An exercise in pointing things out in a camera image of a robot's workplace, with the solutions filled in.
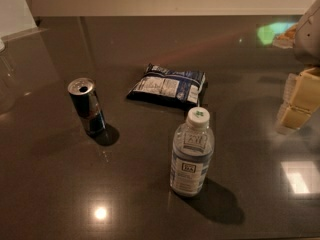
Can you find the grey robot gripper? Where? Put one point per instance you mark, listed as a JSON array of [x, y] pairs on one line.
[[308, 37]]

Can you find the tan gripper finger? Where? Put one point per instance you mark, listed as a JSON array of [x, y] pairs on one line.
[[290, 119]]

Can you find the clear blue-label water bottle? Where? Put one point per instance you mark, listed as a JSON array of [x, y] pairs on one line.
[[192, 150]]

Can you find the blue chip bag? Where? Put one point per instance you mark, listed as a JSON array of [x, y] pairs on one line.
[[180, 89]]

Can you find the dark aluminium drink can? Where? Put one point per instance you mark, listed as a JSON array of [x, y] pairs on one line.
[[85, 100]]

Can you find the clear container at left edge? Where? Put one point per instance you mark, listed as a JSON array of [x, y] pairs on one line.
[[7, 79]]

